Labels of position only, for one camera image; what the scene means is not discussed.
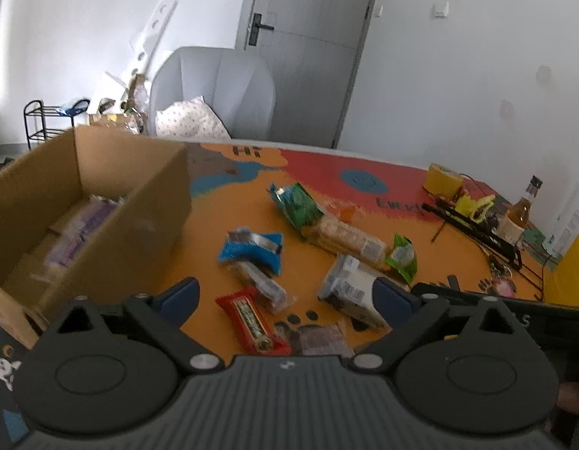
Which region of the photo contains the black shoe rack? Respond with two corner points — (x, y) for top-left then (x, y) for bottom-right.
(23, 99), (91, 151)

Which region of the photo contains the dark transparent snack packet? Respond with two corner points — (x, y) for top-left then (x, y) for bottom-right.
(289, 323), (355, 359)

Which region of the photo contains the colourful printed table mat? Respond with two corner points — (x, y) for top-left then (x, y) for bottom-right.
(165, 143), (555, 371)

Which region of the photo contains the clear wrapped dark snack bar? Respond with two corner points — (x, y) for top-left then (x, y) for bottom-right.
(232, 261), (290, 312)

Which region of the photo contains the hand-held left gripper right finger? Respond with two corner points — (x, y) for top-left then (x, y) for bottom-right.
(352, 276), (535, 377)

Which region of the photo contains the black door handle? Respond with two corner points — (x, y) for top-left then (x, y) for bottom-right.
(247, 13), (275, 48)

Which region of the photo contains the brown cardboard box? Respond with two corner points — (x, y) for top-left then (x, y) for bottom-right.
(0, 124), (193, 348)

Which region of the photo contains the purple snack packet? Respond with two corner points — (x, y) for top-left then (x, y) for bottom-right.
(45, 199), (122, 270)

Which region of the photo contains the glass bottle amber liquid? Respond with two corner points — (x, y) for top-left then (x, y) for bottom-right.
(504, 175), (544, 247)

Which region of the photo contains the dark green snack packet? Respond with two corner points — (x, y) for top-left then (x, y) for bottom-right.
(268, 182), (324, 230)

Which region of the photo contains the grey armchair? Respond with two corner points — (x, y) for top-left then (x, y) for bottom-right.
(146, 46), (277, 141)

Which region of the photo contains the cluttered cardboard box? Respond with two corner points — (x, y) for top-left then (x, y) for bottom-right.
(88, 72), (152, 136)

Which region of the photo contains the blue snack packet silver strip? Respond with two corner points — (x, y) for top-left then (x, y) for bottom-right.
(217, 227), (285, 276)

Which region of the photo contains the clear cracker packet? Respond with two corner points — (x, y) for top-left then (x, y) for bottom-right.
(303, 213), (390, 270)

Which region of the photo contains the grey door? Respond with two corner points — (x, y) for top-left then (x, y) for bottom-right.
(235, 0), (384, 148)

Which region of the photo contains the yellow plastic clip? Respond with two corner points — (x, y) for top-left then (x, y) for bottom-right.
(454, 192), (497, 221)

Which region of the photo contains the black metal tool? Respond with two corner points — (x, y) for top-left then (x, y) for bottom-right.
(421, 197), (525, 270)

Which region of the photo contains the red snack bar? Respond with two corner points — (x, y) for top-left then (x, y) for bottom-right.
(215, 287), (293, 356)

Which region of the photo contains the white dotted pillow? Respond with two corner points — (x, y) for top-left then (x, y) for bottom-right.
(155, 96), (231, 140)

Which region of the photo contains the pink keychain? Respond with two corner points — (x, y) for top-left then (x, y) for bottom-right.
(479, 267), (518, 297)

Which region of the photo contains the yellow box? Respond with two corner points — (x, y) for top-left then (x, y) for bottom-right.
(423, 163), (465, 197)

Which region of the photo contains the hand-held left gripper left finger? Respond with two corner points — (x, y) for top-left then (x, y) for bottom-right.
(49, 277), (225, 375)

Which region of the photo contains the small lime green snack packet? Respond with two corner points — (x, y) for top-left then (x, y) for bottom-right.
(384, 233), (419, 286)

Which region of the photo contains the white board with holes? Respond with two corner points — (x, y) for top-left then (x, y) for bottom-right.
(88, 0), (179, 116)

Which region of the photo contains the dark printed mat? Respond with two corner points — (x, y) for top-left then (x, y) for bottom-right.
(0, 321), (33, 450)

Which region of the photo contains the white grey snack packet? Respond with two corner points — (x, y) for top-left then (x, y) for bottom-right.
(316, 254), (389, 331)

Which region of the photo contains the person's right forearm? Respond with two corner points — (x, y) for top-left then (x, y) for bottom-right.
(547, 381), (579, 448)

